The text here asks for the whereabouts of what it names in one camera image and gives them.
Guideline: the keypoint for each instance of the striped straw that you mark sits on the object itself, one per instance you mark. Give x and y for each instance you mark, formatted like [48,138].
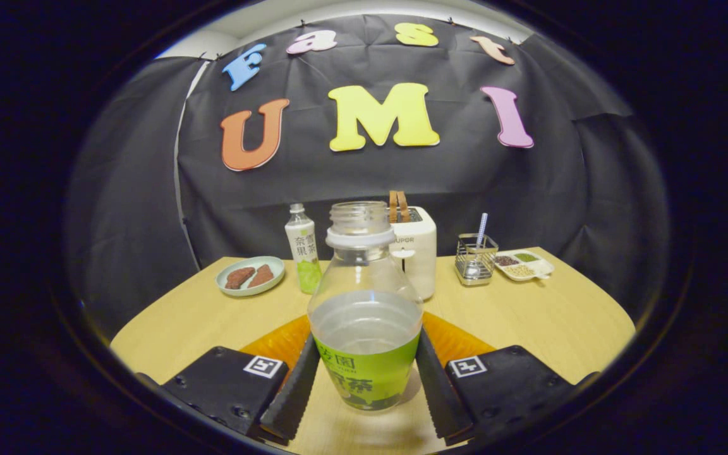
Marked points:
[481,229]

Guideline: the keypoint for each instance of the white divided dish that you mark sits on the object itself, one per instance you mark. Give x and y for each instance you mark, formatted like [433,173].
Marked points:
[523,265]

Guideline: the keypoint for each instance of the wooden table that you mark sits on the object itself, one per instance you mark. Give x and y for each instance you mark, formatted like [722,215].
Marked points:
[528,322]

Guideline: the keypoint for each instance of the brown toast slice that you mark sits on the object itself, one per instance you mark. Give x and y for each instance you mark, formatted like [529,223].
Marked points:
[393,207]
[404,206]

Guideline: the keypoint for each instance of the brown food piece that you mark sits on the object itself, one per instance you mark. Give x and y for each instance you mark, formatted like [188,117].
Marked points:
[261,276]
[239,278]

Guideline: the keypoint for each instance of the white toaster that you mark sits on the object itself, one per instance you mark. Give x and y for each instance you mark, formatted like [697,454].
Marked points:
[419,253]

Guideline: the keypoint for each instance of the pale green plate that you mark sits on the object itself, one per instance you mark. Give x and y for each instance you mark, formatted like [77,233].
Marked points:
[272,281]

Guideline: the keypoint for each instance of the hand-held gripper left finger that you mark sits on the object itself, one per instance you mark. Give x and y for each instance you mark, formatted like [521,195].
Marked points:
[297,392]

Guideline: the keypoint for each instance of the capped green tea bottle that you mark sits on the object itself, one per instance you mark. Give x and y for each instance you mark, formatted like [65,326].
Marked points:
[304,253]

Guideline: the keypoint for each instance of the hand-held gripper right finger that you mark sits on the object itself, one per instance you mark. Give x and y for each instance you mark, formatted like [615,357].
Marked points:
[440,398]

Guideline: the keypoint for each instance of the clear juice bottle green label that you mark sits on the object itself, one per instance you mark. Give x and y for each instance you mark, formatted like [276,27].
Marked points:
[364,316]

